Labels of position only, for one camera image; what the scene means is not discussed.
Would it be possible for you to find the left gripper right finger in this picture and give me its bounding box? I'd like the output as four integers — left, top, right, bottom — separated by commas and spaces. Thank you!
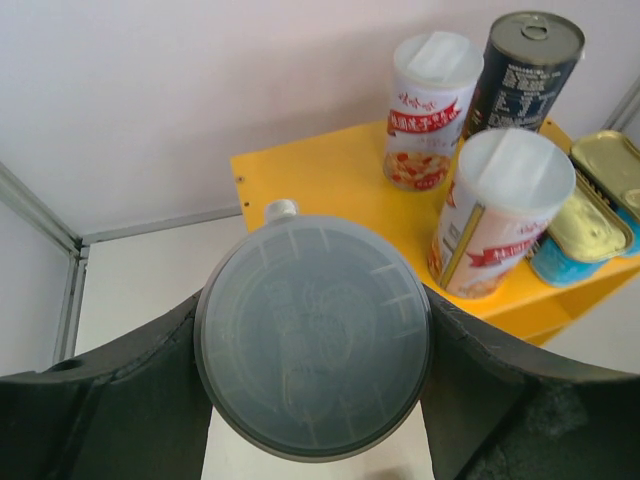
421, 290, 639, 479

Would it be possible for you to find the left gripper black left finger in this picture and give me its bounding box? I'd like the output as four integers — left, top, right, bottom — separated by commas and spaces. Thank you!
1, 295, 212, 479

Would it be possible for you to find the white lidded yellow can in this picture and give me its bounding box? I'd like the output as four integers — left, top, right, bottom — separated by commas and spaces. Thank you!
194, 199, 433, 463

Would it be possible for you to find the red white labelled can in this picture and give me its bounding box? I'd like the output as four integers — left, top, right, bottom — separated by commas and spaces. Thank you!
428, 128, 576, 299

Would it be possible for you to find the gold rectangular tin blue label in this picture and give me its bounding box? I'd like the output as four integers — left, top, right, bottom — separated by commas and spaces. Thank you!
569, 130, 640, 257

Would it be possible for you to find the white lidded pink can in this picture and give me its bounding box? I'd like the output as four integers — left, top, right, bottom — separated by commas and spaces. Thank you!
383, 31, 484, 191

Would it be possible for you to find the black cylindrical can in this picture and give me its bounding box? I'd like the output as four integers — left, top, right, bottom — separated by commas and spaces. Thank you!
462, 11, 585, 139

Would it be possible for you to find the yellow wooden shelf cabinet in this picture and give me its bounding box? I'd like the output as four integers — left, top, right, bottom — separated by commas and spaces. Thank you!
231, 122, 639, 345

